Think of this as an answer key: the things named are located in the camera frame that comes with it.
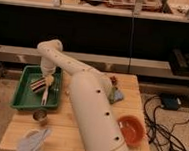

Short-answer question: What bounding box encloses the white crumpled cloth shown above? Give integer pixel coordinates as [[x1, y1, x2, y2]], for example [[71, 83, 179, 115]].
[[15, 129, 51, 151]]

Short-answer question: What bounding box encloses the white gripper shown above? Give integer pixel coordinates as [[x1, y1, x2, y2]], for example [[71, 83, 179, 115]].
[[41, 58, 56, 87]]

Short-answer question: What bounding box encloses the wooden table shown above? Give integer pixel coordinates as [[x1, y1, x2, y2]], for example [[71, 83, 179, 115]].
[[0, 72, 145, 151]]

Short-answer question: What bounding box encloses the orange plastic bowl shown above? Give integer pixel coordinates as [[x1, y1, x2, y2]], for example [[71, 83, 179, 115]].
[[118, 115, 145, 147]]

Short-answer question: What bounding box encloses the black cable bundle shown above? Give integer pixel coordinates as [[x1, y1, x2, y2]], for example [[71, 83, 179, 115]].
[[138, 93, 189, 151]]

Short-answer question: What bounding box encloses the black equipment on shelf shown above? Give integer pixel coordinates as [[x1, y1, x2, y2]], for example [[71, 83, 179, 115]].
[[169, 49, 189, 77]]

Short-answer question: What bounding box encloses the small metal cup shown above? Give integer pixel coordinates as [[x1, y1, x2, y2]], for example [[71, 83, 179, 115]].
[[33, 110, 48, 123]]

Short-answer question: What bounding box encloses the white plastic fork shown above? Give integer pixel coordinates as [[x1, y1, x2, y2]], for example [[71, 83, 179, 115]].
[[41, 86, 49, 105]]

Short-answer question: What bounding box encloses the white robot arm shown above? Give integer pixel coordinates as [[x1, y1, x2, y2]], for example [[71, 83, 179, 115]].
[[37, 39, 129, 151]]

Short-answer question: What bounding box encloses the green blue toy object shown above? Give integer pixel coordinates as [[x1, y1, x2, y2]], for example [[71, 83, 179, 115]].
[[109, 87, 124, 104]]

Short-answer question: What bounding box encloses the dark box on floor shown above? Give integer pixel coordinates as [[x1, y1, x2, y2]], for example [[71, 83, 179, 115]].
[[161, 96, 181, 111]]

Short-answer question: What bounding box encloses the brown toy food piece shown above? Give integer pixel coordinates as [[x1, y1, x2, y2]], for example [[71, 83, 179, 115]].
[[110, 76, 118, 86]]

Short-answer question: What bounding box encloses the green plastic tray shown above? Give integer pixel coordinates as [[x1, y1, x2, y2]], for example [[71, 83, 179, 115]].
[[11, 65, 63, 111]]

